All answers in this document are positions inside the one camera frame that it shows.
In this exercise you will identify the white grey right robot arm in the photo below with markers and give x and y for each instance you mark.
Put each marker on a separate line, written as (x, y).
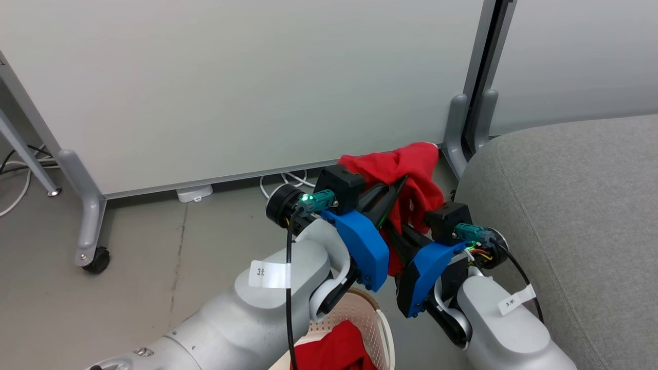
(504, 339)

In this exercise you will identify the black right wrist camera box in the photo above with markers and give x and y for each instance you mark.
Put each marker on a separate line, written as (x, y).
(446, 221)

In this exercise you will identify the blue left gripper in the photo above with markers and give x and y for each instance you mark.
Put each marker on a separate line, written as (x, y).
(367, 252)

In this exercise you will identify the grey partition foot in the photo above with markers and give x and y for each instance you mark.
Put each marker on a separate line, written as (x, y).
(90, 210)
(486, 118)
(455, 128)

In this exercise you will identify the red white-striped shorts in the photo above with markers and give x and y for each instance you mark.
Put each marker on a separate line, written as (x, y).
(336, 349)

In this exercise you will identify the grey fabric sofa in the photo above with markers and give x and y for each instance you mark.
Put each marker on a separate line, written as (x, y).
(581, 216)

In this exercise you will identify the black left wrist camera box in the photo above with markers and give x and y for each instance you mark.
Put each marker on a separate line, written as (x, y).
(339, 187)

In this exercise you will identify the cream perforated laundry basket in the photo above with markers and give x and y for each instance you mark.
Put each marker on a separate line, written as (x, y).
(369, 316)

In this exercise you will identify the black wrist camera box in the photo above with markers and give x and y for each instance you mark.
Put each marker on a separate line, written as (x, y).
(446, 221)
(339, 187)

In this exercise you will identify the slanted grey metal leg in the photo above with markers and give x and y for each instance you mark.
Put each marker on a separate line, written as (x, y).
(31, 156)

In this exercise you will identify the wide white partition panel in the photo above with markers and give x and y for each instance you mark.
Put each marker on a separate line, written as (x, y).
(231, 87)

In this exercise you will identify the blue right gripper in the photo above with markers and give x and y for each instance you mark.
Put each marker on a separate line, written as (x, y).
(421, 277)

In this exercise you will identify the small white floor box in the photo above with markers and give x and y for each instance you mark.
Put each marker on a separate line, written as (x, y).
(194, 193)

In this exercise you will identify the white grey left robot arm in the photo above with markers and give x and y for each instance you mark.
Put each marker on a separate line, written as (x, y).
(231, 318)

